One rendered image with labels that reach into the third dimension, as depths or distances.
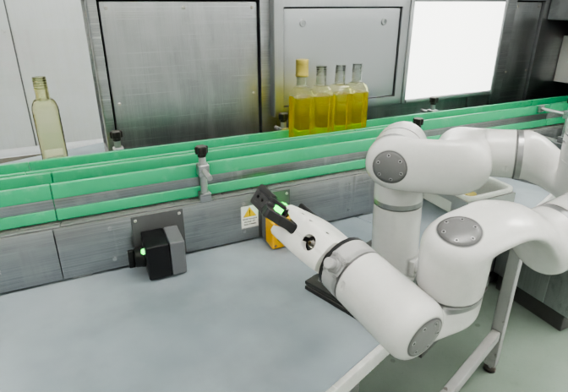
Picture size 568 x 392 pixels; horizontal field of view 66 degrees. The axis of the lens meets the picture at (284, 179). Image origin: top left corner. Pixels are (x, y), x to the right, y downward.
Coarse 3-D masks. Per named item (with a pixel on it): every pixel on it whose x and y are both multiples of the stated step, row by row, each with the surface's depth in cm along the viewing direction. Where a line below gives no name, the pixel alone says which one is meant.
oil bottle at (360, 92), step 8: (352, 88) 122; (360, 88) 122; (352, 96) 122; (360, 96) 123; (368, 96) 124; (352, 104) 123; (360, 104) 124; (352, 112) 124; (360, 112) 125; (352, 120) 124; (360, 120) 125; (352, 128) 125
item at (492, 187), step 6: (492, 180) 122; (498, 180) 121; (486, 186) 124; (492, 186) 122; (498, 186) 120; (504, 186) 119; (510, 186) 117; (480, 192) 126; (486, 192) 124; (492, 192) 114; (498, 192) 114; (504, 192) 114; (510, 192) 115; (462, 198) 112; (468, 198) 111; (474, 198) 111; (480, 198) 111; (486, 198) 112
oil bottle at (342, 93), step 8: (336, 88) 119; (344, 88) 119; (336, 96) 119; (344, 96) 120; (336, 104) 120; (344, 104) 121; (336, 112) 121; (344, 112) 122; (336, 120) 122; (344, 120) 123; (336, 128) 122; (344, 128) 124
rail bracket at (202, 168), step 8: (200, 144) 96; (200, 152) 94; (200, 160) 95; (200, 168) 95; (208, 168) 96; (200, 176) 96; (208, 176) 92; (200, 184) 98; (200, 192) 99; (208, 192) 99; (200, 200) 98; (208, 200) 99
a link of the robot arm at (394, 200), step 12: (384, 132) 79; (396, 132) 76; (408, 132) 77; (420, 132) 80; (384, 192) 83; (396, 192) 82; (408, 192) 82; (384, 204) 84; (396, 204) 82; (408, 204) 82; (420, 204) 84
